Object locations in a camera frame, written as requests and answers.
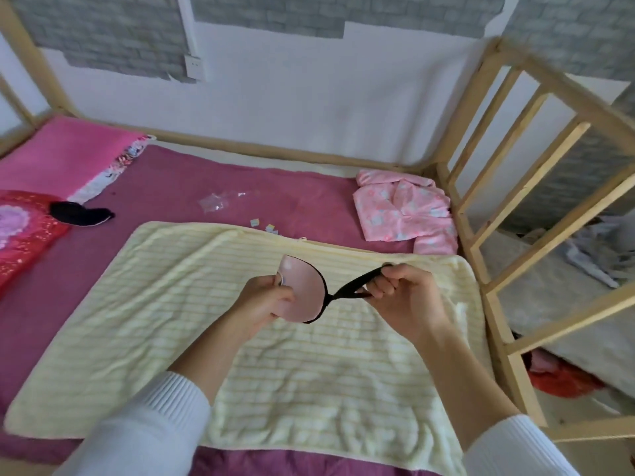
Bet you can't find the pink black-trimmed bra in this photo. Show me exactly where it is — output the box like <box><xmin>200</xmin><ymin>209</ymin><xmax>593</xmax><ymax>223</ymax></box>
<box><xmin>276</xmin><ymin>255</ymin><xmax>394</xmax><ymax>325</ymax></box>

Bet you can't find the person's right forearm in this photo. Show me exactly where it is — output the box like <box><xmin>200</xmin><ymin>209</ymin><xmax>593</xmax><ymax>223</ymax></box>
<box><xmin>412</xmin><ymin>322</ymin><xmax>581</xmax><ymax>476</ymax></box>

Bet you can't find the red floral quilt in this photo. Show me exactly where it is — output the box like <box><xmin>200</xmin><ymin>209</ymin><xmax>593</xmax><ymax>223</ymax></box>
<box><xmin>0</xmin><ymin>189</ymin><xmax>72</xmax><ymax>293</ymax></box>

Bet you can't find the bright pink blanket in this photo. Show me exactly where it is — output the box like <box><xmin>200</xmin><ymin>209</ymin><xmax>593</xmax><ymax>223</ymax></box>
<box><xmin>0</xmin><ymin>117</ymin><xmax>149</xmax><ymax>200</ymax></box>

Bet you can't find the person's right hand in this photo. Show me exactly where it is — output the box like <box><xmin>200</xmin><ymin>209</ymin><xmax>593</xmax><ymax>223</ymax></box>
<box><xmin>363</xmin><ymin>263</ymin><xmax>453</xmax><ymax>342</ymax></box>

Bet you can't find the clear plastic wrapper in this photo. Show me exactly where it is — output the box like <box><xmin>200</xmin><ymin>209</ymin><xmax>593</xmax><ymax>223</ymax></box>
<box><xmin>198</xmin><ymin>190</ymin><xmax>247</xmax><ymax>215</ymax></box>

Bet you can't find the grey crumpled clothing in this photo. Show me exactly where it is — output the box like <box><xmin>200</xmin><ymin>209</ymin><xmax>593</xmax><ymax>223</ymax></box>
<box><xmin>561</xmin><ymin>215</ymin><xmax>635</xmax><ymax>289</ymax></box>

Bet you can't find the pink floral pajama garment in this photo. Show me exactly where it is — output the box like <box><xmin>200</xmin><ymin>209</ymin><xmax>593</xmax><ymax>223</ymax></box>
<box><xmin>353</xmin><ymin>169</ymin><xmax>458</xmax><ymax>256</ymax></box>

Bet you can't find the person's left forearm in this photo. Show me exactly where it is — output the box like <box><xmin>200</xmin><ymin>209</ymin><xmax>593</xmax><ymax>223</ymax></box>
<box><xmin>54</xmin><ymin>312</ymin><xmax>271</xmax><ymax>476</ymax></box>

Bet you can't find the red cloth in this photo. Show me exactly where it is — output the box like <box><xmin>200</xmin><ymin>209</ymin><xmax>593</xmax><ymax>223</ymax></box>
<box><xmin>526</xmin><ymin>349</ymin><xmax>605</xmax><ymax>398</ymax></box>

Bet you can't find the magenta bed sheet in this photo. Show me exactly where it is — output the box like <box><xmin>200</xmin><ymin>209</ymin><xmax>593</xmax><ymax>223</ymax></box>
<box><xmin>0</xmin><ymin>145</ymin><xmax>447</xmax><ymax>476</ymax></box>

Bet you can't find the pale yellow striped towel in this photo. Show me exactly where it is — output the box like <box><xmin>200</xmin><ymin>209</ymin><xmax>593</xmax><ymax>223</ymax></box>
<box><xmin>4</xmin><ymin>221</ymin><xmax>492</xmax><ymax>476</ymax></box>

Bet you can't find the person's left hand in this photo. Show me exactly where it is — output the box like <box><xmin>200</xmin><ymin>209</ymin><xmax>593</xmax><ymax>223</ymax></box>
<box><xmin>230</xmin><ymin>274</ymin><xmax>296</xmax><ymax>337</ymax></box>

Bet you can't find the wooden bed frame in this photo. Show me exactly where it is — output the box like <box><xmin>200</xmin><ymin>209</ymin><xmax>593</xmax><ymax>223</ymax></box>
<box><xmin>0</xmin><ymin>0</ymin><xmax>635</xmax><ymax>444</ymax></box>

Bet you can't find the black cloth item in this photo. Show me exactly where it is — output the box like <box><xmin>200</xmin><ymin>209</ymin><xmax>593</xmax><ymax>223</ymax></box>
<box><xmin>50</xmin><ymin>201</ymin><xmax>116</xmax><ymax>229</ymax></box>

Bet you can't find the white cable duct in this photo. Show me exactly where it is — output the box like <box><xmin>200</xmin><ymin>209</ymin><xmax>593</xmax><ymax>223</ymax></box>
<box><xmin>176</xmin><ymin>0</ymin><xmax>200</xmax><ymax>60</ymax></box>

